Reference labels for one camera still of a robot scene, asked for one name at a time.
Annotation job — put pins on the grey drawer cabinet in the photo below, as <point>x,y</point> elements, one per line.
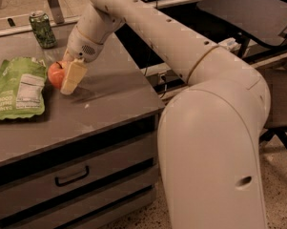
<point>109,124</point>

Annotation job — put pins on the black folding stand table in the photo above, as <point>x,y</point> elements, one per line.
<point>264,21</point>

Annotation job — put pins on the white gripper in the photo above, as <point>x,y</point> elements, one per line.
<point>82,48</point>

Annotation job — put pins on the red apple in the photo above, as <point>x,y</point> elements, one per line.
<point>56,73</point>

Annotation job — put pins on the black drawer handle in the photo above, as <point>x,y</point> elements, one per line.
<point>69,179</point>

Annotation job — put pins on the black office chair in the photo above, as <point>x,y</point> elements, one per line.
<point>275,75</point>

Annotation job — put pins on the green soda can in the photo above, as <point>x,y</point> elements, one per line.
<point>41,27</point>

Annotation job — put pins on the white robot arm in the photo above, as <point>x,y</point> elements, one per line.
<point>207,136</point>

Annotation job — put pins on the green rice chip bag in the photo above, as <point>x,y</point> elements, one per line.
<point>22,81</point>

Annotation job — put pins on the small white box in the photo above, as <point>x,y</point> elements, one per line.
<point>229,44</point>

